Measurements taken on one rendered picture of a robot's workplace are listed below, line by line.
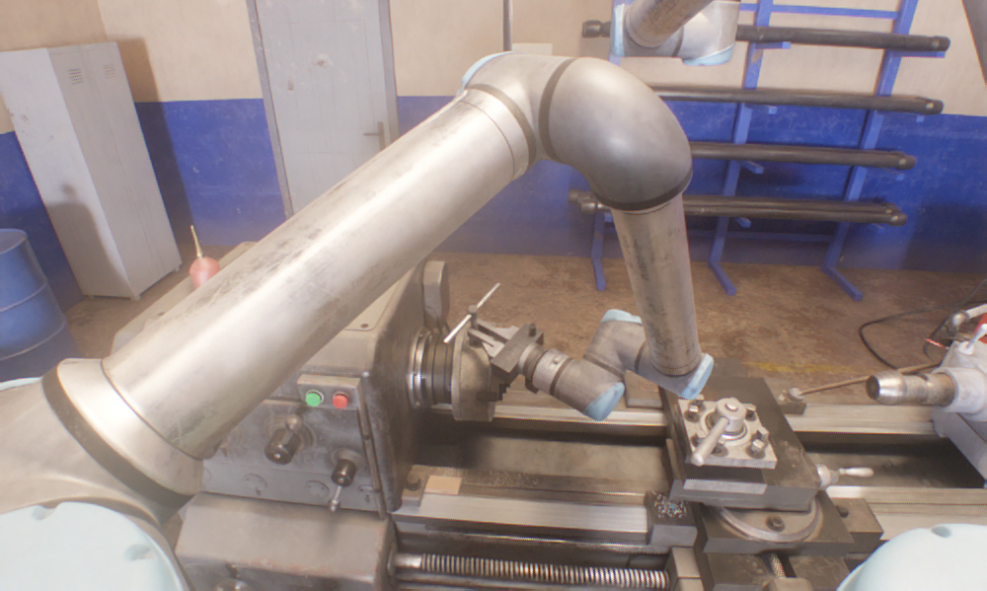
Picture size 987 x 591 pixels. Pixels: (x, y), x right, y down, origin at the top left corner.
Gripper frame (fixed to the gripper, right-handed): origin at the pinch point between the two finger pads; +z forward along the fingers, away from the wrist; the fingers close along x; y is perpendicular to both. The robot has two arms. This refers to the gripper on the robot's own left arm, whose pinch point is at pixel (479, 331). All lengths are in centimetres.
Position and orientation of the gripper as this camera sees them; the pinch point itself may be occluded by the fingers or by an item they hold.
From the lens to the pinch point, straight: 113.8
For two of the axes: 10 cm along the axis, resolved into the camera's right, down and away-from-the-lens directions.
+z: -8.0, -3.9, 4.6
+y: -0.7, -6.9, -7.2
